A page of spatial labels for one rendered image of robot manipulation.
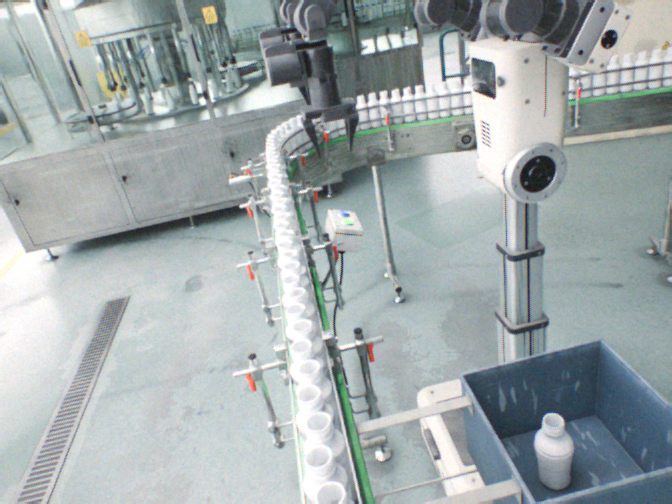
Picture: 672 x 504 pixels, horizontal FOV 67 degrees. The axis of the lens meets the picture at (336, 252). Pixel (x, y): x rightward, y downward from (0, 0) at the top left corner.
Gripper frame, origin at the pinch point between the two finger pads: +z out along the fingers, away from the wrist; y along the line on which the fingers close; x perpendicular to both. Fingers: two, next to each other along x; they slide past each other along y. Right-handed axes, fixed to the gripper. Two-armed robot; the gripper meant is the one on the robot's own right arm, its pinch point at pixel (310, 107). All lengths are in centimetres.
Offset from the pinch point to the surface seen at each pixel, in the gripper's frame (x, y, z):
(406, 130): -109, -55, 44
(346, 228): 21.0, -2.1, 29.0
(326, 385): 81, 12, 27
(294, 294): 55, 14, 25
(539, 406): 68, -32, 59
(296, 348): 73, 16, 25
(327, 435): 94, 13, 25
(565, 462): 84, -29, 57
